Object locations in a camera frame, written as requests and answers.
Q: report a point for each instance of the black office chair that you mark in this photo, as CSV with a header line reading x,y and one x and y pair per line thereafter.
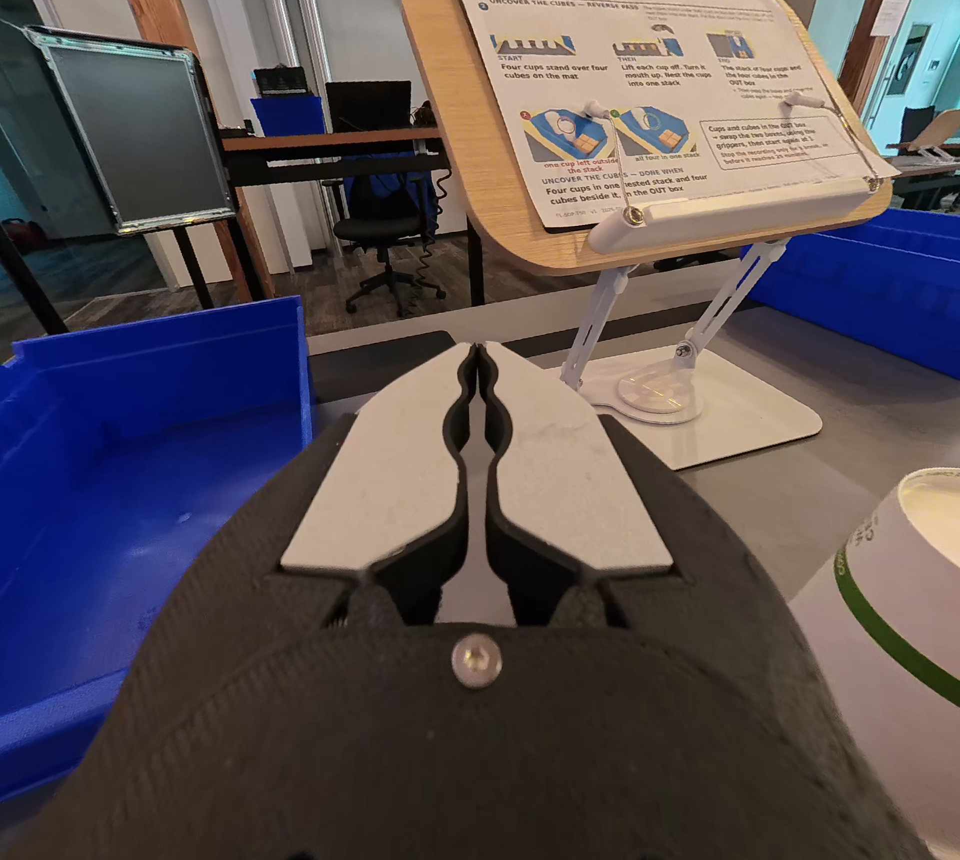
x,y
379,219

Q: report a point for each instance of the silver framed sign board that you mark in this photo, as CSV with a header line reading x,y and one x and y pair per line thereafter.
x,y
135,133

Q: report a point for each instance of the grey desk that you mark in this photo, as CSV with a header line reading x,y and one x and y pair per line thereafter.
x,y
787,500

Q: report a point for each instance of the black monitor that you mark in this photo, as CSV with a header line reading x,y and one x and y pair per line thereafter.
x,y
367,104

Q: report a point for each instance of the wooden book stand white base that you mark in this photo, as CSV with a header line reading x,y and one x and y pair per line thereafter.
x,y
465,125

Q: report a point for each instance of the blue cloth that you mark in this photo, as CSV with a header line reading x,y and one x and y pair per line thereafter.
x,y
420,197

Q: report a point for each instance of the blue plastic bin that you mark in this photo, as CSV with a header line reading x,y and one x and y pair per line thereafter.
x,y
112,500
289,114
885,290

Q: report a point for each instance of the white paper cup green band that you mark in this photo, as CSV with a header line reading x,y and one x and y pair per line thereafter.
x,y
900,650

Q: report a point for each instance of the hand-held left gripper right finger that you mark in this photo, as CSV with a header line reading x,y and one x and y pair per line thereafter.
x,y
577,493

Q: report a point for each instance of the printed instruction sheet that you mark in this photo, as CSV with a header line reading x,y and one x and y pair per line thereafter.
x,y
600,50

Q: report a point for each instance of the wooden table black frame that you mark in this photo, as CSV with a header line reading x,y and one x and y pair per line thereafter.
x,y
337,152

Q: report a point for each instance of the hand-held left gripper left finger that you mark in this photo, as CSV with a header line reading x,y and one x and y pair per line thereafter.
x,y
382,493

